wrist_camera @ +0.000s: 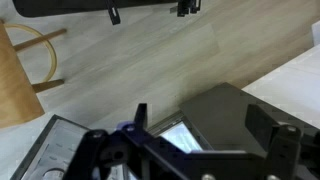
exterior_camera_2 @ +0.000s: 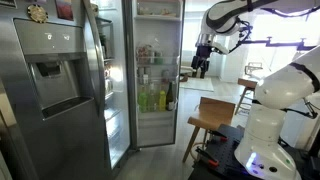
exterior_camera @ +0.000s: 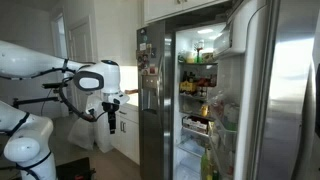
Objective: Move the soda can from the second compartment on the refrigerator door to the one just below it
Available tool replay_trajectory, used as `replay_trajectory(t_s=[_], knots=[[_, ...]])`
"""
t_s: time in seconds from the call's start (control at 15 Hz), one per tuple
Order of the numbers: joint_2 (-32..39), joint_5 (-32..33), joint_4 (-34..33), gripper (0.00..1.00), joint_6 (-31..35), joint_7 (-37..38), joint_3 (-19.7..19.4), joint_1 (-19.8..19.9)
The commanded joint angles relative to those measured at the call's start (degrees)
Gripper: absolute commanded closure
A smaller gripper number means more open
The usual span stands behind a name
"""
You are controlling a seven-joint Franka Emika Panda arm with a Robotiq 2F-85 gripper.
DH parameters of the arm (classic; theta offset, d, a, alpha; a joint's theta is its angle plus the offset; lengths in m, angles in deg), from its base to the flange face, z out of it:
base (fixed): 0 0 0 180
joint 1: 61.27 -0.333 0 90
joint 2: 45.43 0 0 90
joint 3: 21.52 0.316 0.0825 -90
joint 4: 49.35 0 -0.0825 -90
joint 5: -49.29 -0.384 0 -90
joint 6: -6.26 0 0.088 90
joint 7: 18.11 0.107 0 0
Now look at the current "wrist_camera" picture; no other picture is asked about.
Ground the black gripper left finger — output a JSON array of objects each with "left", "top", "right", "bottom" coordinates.
[{"left": 134, "top": 103, "right": 148, "bottom": 129}]

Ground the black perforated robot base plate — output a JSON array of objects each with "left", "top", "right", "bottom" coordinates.
[{"left": 10, "top": 83, "right": 320, "bottom": 180}]

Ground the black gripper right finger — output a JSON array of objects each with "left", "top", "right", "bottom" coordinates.
[{"left": 245, "top": 104, "right": 279, "bottom": 151}]

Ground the wooden stool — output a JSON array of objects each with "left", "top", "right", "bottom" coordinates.
[{"left": 0, "top": 20, "right": 67, "bottom": 128}]

